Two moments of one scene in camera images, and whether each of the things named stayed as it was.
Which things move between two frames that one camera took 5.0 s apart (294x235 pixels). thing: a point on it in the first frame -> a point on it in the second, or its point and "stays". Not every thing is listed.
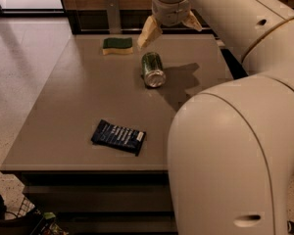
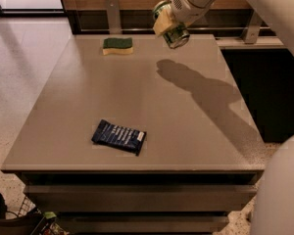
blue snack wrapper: (130, 141) stays
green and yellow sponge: (118, 45) stays
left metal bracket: (114, 16) stays
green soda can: (152, 71) -> (178, 34)
